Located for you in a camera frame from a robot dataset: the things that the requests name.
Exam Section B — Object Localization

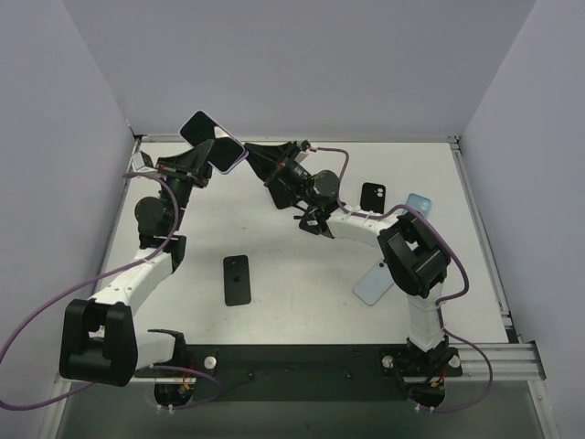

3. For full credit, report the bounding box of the aluminium front rail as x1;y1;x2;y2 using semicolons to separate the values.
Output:
58;332;544;393

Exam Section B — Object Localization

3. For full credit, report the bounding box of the black phone case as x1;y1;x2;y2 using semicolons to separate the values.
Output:
359;182;386;214

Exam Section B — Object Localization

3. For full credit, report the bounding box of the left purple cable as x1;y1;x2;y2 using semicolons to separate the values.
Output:
0;168;225;411

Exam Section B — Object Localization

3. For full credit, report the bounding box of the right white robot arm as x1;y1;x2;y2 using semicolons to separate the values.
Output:
244;141;451;353

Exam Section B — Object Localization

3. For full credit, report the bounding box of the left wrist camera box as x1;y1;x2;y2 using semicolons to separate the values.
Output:
130;151;154;173

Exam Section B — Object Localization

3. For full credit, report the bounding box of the light blue phone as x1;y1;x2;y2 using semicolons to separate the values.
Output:
352;260;394;306

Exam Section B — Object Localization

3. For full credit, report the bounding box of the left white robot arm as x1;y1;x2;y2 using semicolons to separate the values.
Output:
59;139;216;387

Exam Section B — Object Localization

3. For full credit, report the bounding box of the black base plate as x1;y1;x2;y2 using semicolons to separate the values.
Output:
136;344;463;402

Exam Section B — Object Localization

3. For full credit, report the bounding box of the light blue phone case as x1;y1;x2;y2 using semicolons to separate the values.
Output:
406;193;432;219

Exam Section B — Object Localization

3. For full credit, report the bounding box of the phone with lilac edge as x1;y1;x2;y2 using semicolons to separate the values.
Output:
179;110;248;175

